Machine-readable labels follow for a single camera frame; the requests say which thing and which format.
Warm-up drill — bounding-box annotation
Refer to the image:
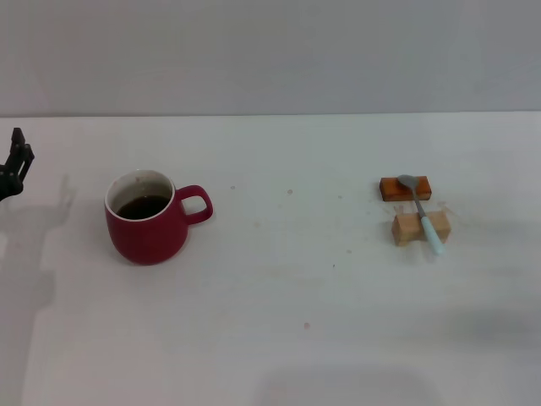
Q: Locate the light wooden spoon rest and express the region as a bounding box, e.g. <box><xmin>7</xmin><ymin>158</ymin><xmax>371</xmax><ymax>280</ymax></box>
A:
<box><xmin>391</xmin><ymin>211</ymin><xmax>452</xmax><ymax>247</ymax></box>

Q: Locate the blue-handled metal spoon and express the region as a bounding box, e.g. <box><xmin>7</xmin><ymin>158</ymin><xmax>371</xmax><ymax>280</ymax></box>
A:
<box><xmin>396</xmin><ymin>173</ymin><xmax>446</xmax><ymax>256</ymax></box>

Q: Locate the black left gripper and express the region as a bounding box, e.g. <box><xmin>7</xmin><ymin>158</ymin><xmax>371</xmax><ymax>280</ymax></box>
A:
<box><xmin>0</xmin><ymin>128</ymin><xmax>35</xmax><ymax>203</ymax></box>

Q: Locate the orange wooden block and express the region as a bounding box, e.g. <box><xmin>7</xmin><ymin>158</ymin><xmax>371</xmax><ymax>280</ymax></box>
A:
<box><xmin>379</xmin><ymin>176</ymin><xmax>433</xmax><ymax>205</ymax></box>

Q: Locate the red ceramic coffee cup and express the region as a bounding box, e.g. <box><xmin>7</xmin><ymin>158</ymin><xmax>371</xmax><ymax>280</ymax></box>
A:
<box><xmin>104</xmin><ymin>168</ymin><xmax>214</xmax><ymax>266</ymax></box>

